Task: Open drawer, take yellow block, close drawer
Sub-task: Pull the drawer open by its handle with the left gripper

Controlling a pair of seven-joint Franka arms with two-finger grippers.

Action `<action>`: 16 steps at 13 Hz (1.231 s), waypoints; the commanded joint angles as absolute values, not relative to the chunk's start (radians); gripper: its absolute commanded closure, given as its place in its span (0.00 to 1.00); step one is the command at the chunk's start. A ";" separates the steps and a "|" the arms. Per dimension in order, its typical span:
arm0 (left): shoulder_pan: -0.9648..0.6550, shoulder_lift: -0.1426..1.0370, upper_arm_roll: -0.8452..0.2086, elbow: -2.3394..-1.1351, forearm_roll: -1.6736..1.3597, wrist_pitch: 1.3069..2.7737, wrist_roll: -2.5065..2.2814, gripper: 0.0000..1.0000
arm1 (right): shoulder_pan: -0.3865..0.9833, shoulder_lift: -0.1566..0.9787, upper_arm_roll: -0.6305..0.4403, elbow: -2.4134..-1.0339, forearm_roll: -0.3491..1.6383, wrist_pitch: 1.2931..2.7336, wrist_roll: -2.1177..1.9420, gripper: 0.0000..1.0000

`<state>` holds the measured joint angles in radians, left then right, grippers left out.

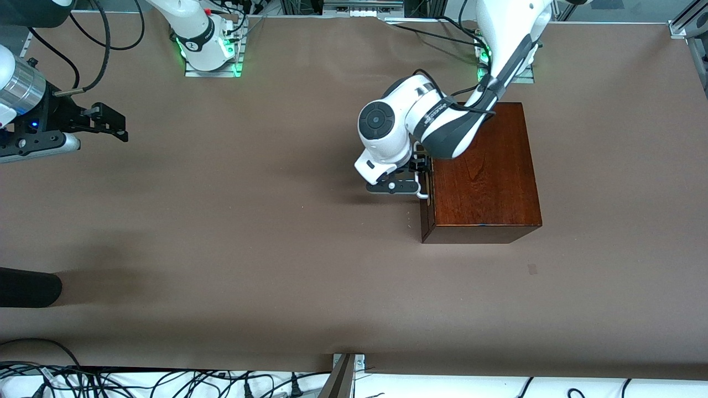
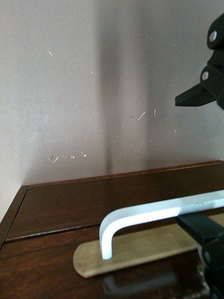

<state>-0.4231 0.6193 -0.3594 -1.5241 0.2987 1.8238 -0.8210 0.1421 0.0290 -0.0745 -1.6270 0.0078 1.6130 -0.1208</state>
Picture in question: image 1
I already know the black looping cable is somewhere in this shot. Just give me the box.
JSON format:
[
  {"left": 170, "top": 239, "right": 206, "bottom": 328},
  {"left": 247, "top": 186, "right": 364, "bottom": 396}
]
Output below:
[{"left": 102, "top": 0, "right": 146, "bottom": 52}]

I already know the black arched cable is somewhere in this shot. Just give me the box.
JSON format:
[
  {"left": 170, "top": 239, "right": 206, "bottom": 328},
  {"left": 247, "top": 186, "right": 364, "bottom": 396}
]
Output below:
[{"left": 0, "top": 338, "right": 81, "bottom": 369}]

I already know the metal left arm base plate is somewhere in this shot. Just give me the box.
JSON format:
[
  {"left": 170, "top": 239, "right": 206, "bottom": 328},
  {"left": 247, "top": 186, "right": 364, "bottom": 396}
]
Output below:
[{"left": 475, "top": 30, "right": 535, "bottom": 85}]

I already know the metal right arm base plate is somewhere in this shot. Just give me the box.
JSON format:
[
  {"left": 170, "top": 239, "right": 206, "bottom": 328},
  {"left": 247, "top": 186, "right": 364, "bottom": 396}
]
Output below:
[{"left": 184, "top": 15, "right": 245, "bottom": 78}]

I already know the black foam cylinder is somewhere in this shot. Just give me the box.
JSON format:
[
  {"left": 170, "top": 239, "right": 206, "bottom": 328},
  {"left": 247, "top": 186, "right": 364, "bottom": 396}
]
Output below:
[{"left": 0, "top": 268, "right": 63, "bottom": 308}]

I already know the aluminium frame profile with bracket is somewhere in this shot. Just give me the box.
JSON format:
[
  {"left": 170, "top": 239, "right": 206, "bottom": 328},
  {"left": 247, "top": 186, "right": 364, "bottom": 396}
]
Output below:
[{"left": 668, "top": 0, "right": 708, "bottom": 39}]

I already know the table cover sheet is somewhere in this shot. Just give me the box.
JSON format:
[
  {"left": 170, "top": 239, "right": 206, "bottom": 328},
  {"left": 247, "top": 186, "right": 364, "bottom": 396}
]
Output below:
[{"left": 0, "top": 12, "right": 708, "bottom": 382}]

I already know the black cable to gripper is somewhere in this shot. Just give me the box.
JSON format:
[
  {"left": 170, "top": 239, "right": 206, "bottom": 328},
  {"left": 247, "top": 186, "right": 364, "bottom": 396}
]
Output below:
[{"left": 27, "top": 27, "right": 81, "bottom": 89}]

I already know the black cable with metal plug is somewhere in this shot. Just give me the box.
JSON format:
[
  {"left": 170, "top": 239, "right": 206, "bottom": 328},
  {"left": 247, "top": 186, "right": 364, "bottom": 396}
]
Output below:
[{"left": 55, "top": 0, "right": 111, "bottom": 96}]

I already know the aluminium profile post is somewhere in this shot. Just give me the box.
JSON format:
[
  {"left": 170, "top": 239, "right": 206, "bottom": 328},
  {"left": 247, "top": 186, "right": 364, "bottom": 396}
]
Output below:
[{"left": 318, "top": 354, "right": 366, "bottom": 398}]

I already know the metal rack device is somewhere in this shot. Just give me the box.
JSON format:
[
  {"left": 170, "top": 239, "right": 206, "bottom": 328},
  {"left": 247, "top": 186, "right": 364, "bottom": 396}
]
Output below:
[{"left": 322, "top": 0, "right": 405, "bottom": 17}]

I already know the dark wooden cabinet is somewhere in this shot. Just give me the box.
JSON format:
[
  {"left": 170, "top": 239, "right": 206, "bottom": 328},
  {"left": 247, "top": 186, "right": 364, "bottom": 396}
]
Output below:
[{"left": 423, "top": 102, "right": 543, "bottom": 244}]

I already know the thin black cable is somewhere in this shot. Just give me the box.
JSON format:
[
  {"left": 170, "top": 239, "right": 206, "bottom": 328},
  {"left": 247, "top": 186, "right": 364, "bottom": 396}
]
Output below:
[{"left": 387, "top": 15, "right": 482, "bottom": 48}]

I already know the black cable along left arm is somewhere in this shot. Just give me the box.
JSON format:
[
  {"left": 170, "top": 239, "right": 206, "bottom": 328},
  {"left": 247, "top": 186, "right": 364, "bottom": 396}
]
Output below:
[{"left": 412, "top": 68, "right": 497, "bottom": 118}]

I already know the aluminium frame rail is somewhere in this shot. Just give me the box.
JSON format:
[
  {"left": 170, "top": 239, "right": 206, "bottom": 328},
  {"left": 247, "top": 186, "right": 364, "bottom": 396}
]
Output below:
[{"left": 688, "top": 38, "right": 708, "bottom": 95}]

